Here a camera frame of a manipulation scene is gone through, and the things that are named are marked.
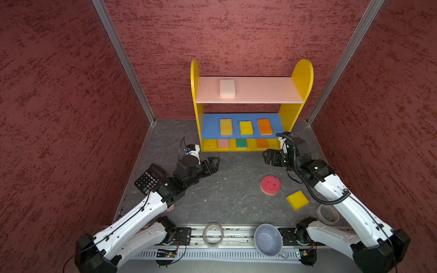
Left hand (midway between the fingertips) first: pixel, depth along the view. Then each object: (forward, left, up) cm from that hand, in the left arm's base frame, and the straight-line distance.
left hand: (214, 165), depth 74 cm
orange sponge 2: (+25, -28, -17) cm, 41 cm away
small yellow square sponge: (+27, -17, -4) cm, 32 cm away
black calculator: (+1, +37, -19) cm, 42 cm away
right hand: (+4, -25, +1) cm, 26 cm away
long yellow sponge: (+28, -5, -5) cm, 29 cm away
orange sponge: (+29, -28, -5) cm, 41 cm away
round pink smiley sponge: (-1, -29, -18) cm, 34 cm away
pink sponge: (+24, -4, -16) cm, 29 cm away
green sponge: (+26, -16, -18) cm, 35 cm away
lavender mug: (-27, -25, -21) cm, 42 cm away
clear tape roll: (-29, 0, -18) cm, 34 cm away
